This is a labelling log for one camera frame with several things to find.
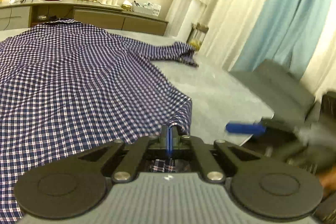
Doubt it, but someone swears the blue checked shirt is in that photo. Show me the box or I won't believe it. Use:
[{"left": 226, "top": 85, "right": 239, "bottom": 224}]
[{"left": 1, "top": 19, "right": 196, "bottom": 223}]

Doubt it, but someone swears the glass jar with dark lid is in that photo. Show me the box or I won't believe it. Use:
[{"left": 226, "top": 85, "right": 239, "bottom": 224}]
[{"left": 187, "top": 23, "right": 209, "bottom": 51}]

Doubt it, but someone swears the blue curtain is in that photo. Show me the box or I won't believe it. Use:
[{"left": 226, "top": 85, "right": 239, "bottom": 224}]
[{"left": 231, "top": 0, "right": 326, "bottom": 75}]

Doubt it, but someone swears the white storage box on sideboard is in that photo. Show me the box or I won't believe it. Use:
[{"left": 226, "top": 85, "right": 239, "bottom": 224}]
[{"left": 131, "top": 1, "right": 161, "bottom": 16}]

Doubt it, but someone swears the grey long sideboard cabinet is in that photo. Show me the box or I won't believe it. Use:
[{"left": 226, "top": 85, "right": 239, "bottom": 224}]
[{"left": 1, "top": 0, "right": 168, "bottom": 36}]

